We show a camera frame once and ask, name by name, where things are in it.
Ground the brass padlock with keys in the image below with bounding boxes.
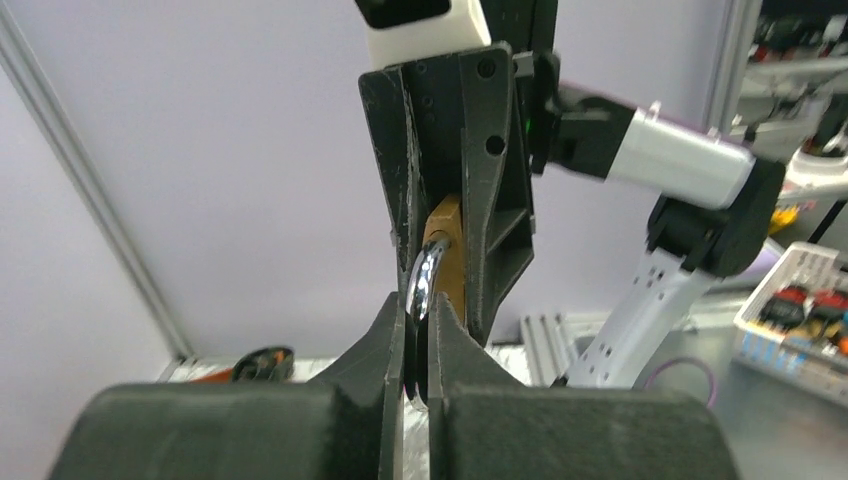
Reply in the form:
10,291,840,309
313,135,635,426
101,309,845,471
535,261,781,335
404,195,466,411

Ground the white parts basket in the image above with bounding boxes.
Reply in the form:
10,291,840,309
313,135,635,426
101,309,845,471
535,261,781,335
733,242,847,406

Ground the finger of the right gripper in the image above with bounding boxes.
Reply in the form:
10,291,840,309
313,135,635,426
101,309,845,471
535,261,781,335
459,42,534,345
359,66,424,294

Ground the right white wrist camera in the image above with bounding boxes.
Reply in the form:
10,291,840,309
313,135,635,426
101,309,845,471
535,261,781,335
355,0,492,70

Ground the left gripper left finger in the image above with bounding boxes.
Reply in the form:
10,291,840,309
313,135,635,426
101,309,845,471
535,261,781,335
50,293,405,479

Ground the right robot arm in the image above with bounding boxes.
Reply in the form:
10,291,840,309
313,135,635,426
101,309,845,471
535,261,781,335
358,42,785,398

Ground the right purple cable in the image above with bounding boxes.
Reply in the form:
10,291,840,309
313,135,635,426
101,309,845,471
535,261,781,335
642,356,720,409

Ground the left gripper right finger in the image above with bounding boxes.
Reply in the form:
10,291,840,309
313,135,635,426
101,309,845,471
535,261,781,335
427,294,739,479

